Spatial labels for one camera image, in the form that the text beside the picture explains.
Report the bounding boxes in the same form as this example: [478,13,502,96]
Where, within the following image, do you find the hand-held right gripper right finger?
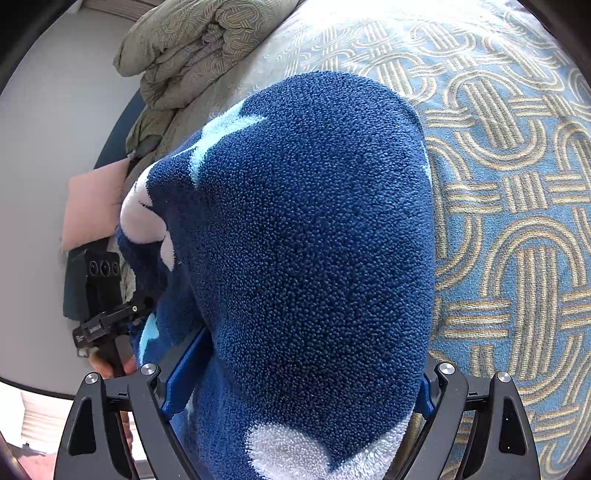
[387,352,540,480]

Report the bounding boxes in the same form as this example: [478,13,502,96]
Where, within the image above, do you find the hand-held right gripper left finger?
[53,327,211,480]

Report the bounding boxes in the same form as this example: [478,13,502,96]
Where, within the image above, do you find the blue fleece star-print pants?
[115,70,435,480]

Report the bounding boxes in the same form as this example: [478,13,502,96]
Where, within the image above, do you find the person's left hand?
[89,352,140,380]

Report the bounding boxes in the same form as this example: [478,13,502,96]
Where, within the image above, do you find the pink cushion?
[61,159,132,252]

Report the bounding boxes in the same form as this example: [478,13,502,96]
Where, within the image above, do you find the blue patterned bed blanket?
[159,0,591,480]

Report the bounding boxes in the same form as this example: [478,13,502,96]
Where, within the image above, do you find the grey-green folded quilt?
[113,0,301,160]

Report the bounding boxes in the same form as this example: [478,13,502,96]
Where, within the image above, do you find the dark blue bed frame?
[93,91,147,172]

